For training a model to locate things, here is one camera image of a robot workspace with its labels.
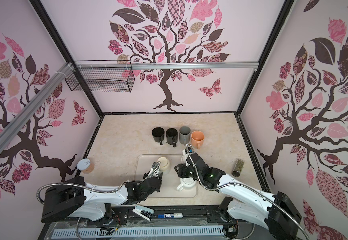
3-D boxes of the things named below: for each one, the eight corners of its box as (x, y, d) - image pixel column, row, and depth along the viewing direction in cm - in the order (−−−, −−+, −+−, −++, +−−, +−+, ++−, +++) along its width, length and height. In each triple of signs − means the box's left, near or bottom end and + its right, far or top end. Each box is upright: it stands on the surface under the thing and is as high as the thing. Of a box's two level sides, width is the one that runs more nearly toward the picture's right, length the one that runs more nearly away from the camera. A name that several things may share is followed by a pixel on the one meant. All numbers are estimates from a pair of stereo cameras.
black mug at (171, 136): (164, 146, 103) (163, 138, 95) (168, 135, 109) (167, 126, 102) (175, 148, 102) (174, 140, 94) (178, 137, 108) (178, 128, 101)
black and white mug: (152, 148, 101) (150, 140, 94) (154, 135, 108) (152, 127, 101) (164, 148, 101) (162, 140, 94) (164, 135, 108) (163, 127, 101)
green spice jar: (231, 174, 90) (233, 171, 87) (236, 161, 95) (238, 158, 92) (238, 178, 88) (240, 175, 85) (243, 164, 94) (245, 161, 91)
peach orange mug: (187, 143, 103) (188, 136, 96) (194, 135, 107) (195, 128, 101) (198, 150, 99) (200, 143, 93) (204, 141, 104) (206, 134, 97)
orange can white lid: (79, 173, 90) (74, 169, 85) (84, 162, 95) (79, 158, 90) (91, 173, 90) (87, 169, 85) (96, 162, 95) (91, 158, 90)
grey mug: (179, 147, 102) (179, 138, 94) (179, 135, 109) (179, 126, 100) (190, 147, 102) (191, 138, 93) (189, 135, 109) (190, 126, 100)
